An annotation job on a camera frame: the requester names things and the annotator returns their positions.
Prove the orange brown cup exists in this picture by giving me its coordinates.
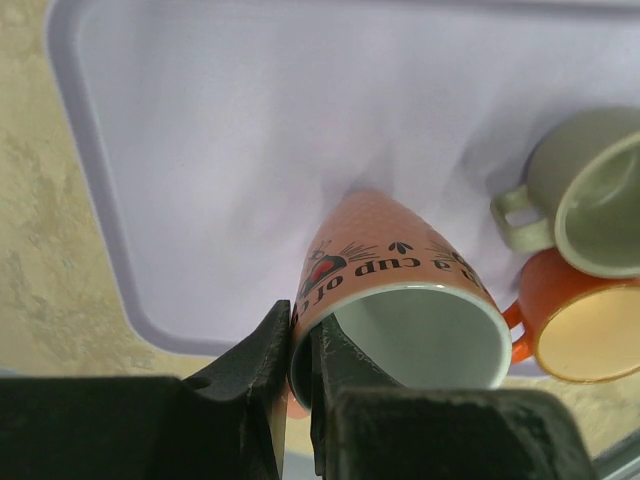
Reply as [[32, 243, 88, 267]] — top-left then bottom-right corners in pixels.
[[503, 249, 639, 383]]

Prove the lavender plastic tray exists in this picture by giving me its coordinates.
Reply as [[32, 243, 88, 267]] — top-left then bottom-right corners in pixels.
[[45, 1, 639, 356]]

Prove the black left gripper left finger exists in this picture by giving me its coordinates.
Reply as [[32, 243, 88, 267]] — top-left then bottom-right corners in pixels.
[[1, 300, 290, 479]]

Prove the red handled white cup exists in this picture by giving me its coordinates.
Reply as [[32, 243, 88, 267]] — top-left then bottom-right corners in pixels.
[[289, 190, 512, 409]]

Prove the olive green cup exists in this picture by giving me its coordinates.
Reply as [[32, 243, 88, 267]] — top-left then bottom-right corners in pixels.
[[490, 106, 639, 278]]

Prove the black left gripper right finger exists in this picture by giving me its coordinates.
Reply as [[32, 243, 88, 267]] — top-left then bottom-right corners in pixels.
[[310, 319, 597, 479]]

